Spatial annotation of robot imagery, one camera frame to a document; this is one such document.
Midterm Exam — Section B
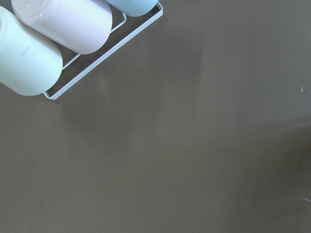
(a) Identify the white mug rack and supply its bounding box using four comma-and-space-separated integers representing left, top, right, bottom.
44, 2, 163, 100

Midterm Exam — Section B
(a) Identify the blue cup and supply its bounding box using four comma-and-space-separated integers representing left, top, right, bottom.
106, 0, 158, 17

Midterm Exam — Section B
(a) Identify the pink cup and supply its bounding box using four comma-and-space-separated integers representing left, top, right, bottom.
11, 0, 112, 54

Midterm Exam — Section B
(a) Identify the white cup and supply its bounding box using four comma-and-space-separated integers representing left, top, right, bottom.
0, 7, 63, 96

